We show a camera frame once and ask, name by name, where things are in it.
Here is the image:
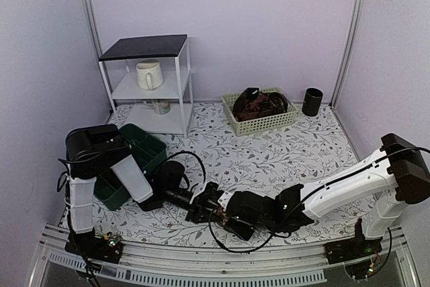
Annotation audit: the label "cream floral patterned tie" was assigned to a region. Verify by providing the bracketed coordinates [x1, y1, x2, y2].
[215, 206, 232, 230]

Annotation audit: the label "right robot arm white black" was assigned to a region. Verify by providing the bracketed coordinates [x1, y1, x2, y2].
[218, 133, 429, 257]

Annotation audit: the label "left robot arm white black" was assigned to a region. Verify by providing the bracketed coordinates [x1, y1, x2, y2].
[61, 124, 219, 256]

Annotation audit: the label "dark brown rolled ties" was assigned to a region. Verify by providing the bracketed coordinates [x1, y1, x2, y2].
[232, 87, 288, 122]

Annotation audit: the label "dark green plastic bin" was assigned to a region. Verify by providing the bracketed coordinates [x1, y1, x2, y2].
[94, 124, 167, 211]

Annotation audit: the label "floral patterned table mat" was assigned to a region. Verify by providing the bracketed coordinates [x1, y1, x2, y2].
[93, 103, 376, 248]

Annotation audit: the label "pale green perforated basket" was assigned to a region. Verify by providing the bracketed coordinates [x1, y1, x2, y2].
[222, 87, 298, 136]

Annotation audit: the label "white shelf with black top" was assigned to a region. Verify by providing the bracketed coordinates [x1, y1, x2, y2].
[98, 34, 194, 136]

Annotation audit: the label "white ceramic mug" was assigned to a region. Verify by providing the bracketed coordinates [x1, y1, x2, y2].
[136, 60, 164, 91]

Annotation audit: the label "black cylindrical cup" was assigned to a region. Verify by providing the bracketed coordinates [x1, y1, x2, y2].
[302, 88, 323, 117]

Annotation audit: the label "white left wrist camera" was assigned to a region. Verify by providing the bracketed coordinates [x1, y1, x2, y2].
[189, 181, 219, 205]

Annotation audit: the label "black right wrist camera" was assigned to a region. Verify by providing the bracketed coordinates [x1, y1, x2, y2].
[223, 218, 255, 241]

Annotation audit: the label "aluminium front rail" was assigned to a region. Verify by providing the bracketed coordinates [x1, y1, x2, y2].
[28, 224, 421, 287]

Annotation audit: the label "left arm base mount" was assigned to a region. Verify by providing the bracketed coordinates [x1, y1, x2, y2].
[64, 231, 124, 264]

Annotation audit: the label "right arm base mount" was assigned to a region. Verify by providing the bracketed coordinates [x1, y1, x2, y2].
[324, 237, 382, 280]

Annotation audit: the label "left aluminium frame post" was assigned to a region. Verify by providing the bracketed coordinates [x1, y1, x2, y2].
[82, 0, 116, 114]

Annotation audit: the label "aluminium frame post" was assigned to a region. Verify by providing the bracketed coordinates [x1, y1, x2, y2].
[330, 0, 365, 110]
[82, 0, 116, 114]

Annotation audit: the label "right aluminium frame post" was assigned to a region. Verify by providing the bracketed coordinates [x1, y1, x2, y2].
[330, 0, 365, 110]

